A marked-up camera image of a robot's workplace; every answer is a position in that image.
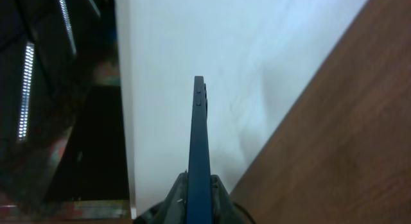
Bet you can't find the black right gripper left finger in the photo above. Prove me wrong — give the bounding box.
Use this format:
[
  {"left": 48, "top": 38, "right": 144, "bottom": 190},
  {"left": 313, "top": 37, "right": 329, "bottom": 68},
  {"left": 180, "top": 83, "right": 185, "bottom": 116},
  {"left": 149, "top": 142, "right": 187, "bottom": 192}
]
[{"left": 133, "top": 171, "right": 188, "bottom": 224}]

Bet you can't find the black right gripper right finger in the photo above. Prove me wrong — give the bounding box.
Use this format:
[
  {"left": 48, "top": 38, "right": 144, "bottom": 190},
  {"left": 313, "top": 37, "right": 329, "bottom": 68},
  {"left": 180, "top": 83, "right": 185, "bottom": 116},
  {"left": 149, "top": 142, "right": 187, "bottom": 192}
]
[{"left": 211, "top": 175, "right": 256, "bottom": 224}]

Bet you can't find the blue Galaxy smartphone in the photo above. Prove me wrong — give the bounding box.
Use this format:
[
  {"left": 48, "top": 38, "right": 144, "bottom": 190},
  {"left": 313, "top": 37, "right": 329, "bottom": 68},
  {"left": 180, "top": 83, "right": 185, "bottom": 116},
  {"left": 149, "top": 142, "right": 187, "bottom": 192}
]
[{"left": 186, "top": 76, "right": 213, "bottom": 224}]

